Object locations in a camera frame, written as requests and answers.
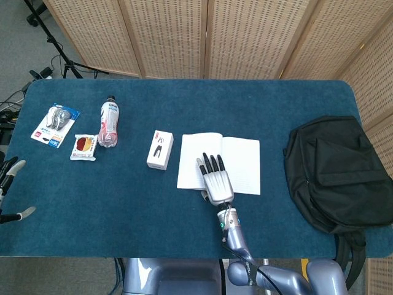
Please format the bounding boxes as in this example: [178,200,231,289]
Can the pink drink bottle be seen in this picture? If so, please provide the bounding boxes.
[97,96,120,149]

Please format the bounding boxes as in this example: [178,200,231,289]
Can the white snack packet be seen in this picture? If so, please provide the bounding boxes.
[69,133,98,162]

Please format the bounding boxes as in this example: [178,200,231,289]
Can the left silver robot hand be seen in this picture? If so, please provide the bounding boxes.
[0,155,37,224]

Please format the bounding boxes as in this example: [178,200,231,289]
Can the white notebook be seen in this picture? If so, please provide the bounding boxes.
[176,132,262,196]

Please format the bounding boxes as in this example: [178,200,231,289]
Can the blue-grey robot torso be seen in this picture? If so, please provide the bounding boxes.
[122,258,234,295]

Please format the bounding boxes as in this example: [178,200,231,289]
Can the black backpack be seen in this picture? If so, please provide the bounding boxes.
[282,115,393,291]

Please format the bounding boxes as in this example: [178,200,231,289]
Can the black tripod stand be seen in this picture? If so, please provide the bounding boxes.
[23,0,109,79]

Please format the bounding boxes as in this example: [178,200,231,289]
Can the white product box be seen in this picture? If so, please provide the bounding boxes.
[146,130,174,171]

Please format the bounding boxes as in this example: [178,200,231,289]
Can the blue table cloth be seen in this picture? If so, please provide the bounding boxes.
[0,79,366,259]

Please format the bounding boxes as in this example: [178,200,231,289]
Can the black floor cables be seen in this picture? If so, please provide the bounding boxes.
[0,80,31,145]

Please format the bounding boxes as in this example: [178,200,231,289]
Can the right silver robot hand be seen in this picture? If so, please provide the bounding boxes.
[196,152,235,205]

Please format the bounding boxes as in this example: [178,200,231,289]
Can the blister pack with mouse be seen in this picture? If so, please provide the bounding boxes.
[30,103,81,149]

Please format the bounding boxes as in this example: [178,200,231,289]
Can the wooden folding screen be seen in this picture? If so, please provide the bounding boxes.
[42,0,393,295]

